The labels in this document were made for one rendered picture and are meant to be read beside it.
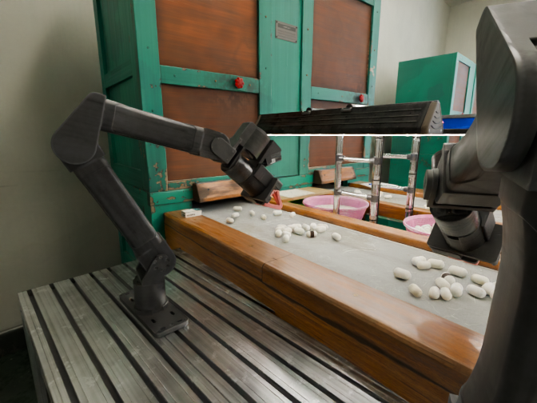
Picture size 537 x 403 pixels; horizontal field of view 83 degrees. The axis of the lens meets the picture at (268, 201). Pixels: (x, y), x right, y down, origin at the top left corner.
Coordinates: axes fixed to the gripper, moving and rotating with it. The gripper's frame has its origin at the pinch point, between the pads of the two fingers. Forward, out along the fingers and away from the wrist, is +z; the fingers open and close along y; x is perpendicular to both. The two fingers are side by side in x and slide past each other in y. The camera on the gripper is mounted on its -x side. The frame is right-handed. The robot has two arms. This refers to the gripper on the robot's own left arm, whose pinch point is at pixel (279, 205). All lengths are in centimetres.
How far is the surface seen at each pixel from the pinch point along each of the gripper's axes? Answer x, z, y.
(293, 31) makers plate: -82, -2, 49
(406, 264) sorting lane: -1.7, 19.8, -27.5
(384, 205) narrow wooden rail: -32, 53, 4
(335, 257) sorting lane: 4.6, 12.5, -14.0
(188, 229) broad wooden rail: 16.8, -3.9, 27.2
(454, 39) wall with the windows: -454, 278, 161
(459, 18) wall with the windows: -476, 260, 158
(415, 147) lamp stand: -48, 35, -7
